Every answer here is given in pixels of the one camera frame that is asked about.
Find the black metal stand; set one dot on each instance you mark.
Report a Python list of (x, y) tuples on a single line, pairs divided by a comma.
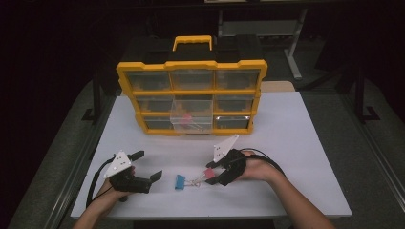
[(359, 95), (96, 95)]

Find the blue binder clip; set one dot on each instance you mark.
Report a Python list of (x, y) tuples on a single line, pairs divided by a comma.
[(180, 182)]

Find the clear plastic drawer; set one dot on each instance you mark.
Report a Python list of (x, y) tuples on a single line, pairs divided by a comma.
[(191, 108)]

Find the yellow organizer case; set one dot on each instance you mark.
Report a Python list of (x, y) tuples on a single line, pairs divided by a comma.
[(191, 65)]

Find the person's left hand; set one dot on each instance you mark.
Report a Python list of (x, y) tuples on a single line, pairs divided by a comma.
[(116, 194)]

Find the aluminium table rail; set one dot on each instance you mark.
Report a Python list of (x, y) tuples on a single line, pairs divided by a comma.
[(67, 191), (382, 159)]

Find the person's right hand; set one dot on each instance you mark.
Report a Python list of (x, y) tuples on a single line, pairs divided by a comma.
[(259, 170)]

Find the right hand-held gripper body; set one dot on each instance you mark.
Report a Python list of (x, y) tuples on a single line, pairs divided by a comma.
[(234, 162)]

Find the grey metal desk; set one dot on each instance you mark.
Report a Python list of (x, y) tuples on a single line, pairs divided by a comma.
[(254, 28)]

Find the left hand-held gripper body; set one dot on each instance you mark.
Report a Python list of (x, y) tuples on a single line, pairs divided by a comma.
[(119, 163)]

